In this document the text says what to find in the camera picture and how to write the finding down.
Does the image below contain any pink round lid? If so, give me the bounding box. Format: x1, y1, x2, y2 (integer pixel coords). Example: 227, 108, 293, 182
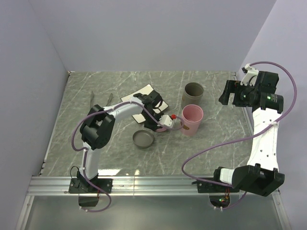
155, 127, 167, 132

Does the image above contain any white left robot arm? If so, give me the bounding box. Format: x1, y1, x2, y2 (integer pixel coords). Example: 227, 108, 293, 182
71, 91, 172, 193

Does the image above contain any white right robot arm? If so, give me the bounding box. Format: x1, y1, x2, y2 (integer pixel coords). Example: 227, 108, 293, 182
212, 67, 285, 196

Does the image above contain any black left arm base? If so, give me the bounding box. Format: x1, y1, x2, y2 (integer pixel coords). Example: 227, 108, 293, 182
68, 178, 113, 194

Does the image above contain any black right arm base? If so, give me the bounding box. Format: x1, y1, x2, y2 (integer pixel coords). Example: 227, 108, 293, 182
191, 180, 240, 193

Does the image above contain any white square plate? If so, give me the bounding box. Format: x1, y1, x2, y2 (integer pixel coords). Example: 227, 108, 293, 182
120, 83, 169, 125

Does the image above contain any grey cylindrical container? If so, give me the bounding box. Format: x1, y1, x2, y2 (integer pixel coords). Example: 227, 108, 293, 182
181, 82, 204, 109

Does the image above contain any grey round lid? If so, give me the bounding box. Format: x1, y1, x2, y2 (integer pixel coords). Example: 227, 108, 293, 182
132, 130, 154, 149

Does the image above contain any pink cylindrical container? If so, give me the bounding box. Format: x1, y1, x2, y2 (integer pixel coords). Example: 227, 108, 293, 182
181, 104, 203, 137

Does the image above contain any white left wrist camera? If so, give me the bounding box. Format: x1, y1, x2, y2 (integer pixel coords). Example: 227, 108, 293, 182
159, 115, 175, 128

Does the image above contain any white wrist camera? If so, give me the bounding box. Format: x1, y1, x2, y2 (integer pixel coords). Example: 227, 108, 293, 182
159, 115, 175, 128
240, 63, 259, 87

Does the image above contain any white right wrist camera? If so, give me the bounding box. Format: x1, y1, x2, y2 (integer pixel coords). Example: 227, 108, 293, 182
240, 63, 259, 87

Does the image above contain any aluminium front rail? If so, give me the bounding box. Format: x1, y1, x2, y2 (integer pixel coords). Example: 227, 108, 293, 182
26, 176, 281, 197

